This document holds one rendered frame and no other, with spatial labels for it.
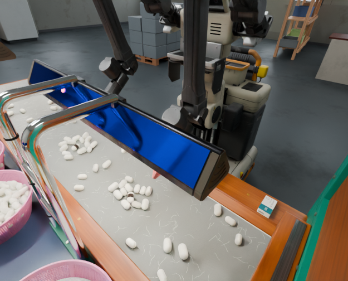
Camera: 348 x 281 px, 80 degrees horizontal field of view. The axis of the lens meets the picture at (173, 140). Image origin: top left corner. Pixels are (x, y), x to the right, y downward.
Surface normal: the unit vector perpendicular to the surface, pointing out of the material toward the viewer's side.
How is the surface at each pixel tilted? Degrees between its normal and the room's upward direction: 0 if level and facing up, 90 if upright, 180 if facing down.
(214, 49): 90
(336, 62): 90
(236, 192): 0
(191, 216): 0
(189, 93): 95
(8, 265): 0
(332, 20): 90
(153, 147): 58
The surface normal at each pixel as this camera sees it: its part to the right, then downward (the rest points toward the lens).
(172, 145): -0.54, -0.07
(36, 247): 0.03, -0.81
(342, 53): -0.61, 0.45
